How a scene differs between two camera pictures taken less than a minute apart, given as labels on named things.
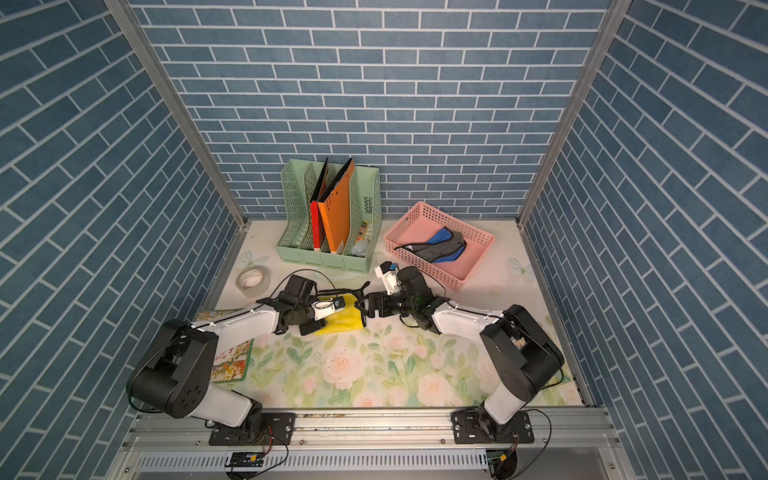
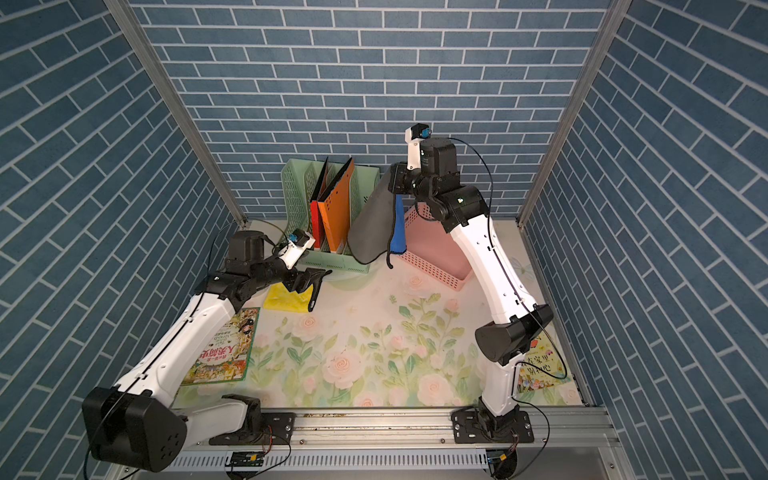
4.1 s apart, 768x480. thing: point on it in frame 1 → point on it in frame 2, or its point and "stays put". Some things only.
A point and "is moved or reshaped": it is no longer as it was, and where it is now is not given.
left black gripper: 307,328 → 304,280
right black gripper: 374,299 → 401,174
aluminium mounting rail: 367,431 stays put
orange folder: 335,212 stays put
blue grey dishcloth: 443,245 → 371,233
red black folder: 315,207 stays put
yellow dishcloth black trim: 349,318 is moved or reshaped
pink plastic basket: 438,243 stays put
